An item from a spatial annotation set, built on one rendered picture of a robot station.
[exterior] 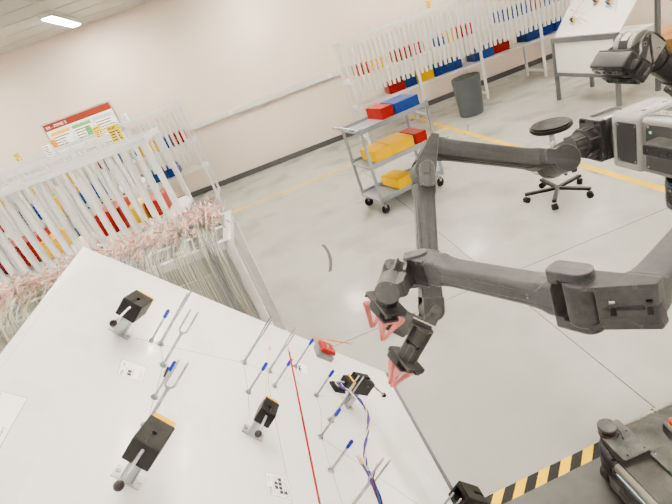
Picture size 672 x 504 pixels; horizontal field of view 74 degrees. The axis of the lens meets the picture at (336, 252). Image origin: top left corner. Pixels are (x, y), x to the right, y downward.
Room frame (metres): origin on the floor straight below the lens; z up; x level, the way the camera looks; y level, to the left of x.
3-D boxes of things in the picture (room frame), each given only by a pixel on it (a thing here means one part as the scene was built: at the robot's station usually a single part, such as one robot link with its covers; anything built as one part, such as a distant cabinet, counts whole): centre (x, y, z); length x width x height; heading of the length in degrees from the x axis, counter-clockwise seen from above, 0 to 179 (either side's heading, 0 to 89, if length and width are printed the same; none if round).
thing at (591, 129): (1.16, -0.76, 1.45); 0.09 x 0.08 x 0.12; 4
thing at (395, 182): (4.90, -0.94, 0.54); 0.99 x 0.50 x 1.08; 105
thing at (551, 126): (3.57, -2.10, 0.34); 0.58 x 0.55 x 0.69; 124
